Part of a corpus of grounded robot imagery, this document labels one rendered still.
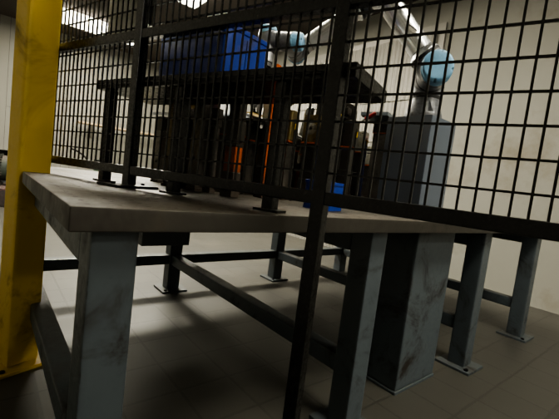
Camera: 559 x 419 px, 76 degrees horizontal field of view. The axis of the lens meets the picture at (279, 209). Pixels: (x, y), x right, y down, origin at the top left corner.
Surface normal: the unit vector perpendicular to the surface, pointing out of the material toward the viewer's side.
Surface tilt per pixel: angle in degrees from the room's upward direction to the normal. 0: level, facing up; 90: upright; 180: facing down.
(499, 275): 90
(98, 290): 90
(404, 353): 90
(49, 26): 90
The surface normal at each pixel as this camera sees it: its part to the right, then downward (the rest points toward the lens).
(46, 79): 0.84, 0.14
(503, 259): -0.77, -0.04
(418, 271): 0.63, 0.14
